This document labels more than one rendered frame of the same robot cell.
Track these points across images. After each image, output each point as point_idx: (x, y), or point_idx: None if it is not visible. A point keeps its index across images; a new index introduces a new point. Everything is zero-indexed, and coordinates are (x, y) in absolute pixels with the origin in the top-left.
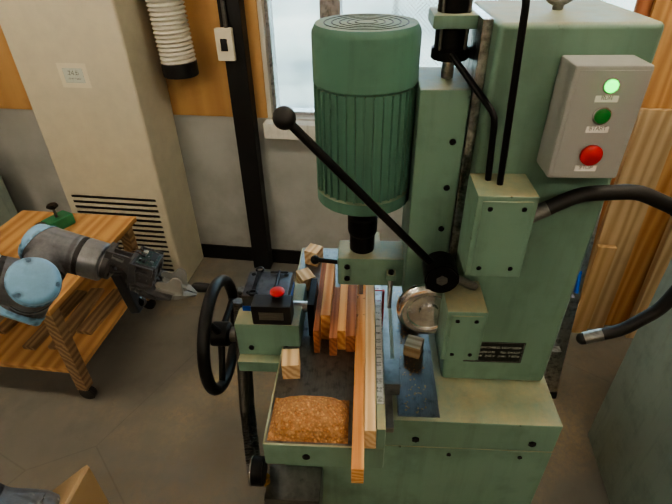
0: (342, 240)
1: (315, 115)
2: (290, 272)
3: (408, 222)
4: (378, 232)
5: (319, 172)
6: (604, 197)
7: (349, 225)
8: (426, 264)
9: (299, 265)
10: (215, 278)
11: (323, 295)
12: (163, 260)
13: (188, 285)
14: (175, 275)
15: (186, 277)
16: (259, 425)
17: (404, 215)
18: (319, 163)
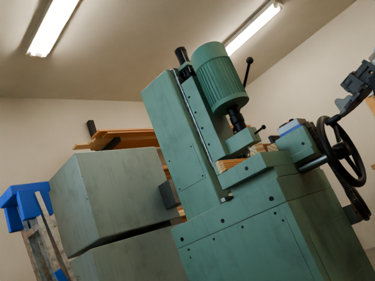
0: (246, 127)
1: (234, 67)
2: (277, 129)
3: (227, 121)
4: (212, 162)
5: (243, 87)
6: None
7: (243, 116)
8: (235, 131)
9: (270, 151)
10: (320, 116)
11: (270, 143)
12: (344, 88)
13: (340, 112)
14: (342, 101)
15: (336, 106)
16: None
17: (220, 127)
18: (241, 83)
